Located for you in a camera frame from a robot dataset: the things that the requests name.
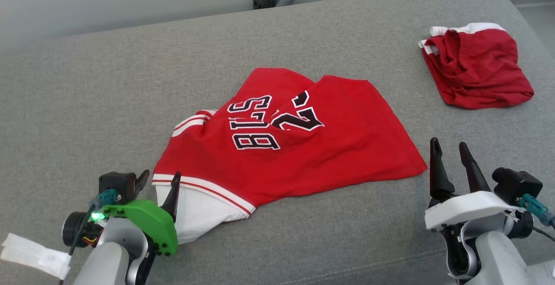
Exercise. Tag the red jersey with black lettering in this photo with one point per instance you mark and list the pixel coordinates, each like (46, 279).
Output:
(325, 155)

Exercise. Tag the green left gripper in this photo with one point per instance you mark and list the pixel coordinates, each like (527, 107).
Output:
(149, 222)

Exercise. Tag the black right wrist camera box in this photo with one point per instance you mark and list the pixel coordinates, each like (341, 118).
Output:
(518, 185)

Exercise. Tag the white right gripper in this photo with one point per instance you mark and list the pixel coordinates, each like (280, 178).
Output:
(468, 207)

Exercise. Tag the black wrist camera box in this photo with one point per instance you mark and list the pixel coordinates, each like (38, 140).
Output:
(518, 185)
(117, 185)

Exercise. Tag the teal left camera connector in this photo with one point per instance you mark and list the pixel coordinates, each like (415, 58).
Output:
(105, 198)

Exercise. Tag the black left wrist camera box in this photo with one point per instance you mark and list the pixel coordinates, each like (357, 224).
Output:
(117, 185)

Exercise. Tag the red shorts with white waistband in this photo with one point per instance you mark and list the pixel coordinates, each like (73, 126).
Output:
(481, 72)

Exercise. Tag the teal right camera connector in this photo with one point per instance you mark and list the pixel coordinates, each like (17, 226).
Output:
(537, 211)

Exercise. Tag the teal camera connector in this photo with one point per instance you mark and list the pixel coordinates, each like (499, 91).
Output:
(537, 211)
(105, 198)

